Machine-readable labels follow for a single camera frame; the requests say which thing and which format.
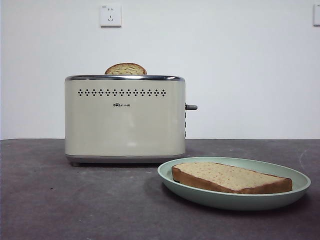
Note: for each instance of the pale green shallow plate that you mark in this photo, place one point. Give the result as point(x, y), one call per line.
point(225, 201)

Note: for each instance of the large square bread slice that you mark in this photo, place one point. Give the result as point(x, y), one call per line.
point(225, 175)

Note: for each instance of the cream two-slot toaster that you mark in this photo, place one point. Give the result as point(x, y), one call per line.
point(125, 125)

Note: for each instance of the white wall plate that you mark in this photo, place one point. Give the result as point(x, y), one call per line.
point(317, 15)

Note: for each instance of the round-topped toasted bread slice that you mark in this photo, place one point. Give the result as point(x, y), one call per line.
point(125, 70)

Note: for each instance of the white wall power socket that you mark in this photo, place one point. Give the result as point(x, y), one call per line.
point(111, 21)

